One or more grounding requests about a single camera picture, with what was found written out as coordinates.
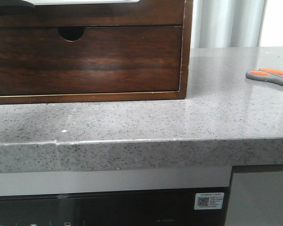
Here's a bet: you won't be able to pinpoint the dark wooden drawer cabinet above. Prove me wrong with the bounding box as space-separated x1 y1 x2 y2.
0 0 193 104

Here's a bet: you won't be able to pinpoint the black dishwasher appliance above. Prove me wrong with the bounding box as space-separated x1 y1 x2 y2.
0 187 229 226

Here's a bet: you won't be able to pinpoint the white tray with paper rolls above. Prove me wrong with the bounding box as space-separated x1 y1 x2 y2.
28 0 139 6

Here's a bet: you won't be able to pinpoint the white QR code sticker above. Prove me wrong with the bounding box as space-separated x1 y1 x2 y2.
194 193 225 210

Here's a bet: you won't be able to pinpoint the grey pleated curtain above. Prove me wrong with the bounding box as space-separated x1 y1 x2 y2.
191 0 267 48

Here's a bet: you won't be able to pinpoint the orange grey scissors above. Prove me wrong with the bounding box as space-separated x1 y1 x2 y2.
246 68 283 86

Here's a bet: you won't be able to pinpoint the grey cabinet door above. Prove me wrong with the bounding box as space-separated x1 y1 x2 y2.
225 165 283 226

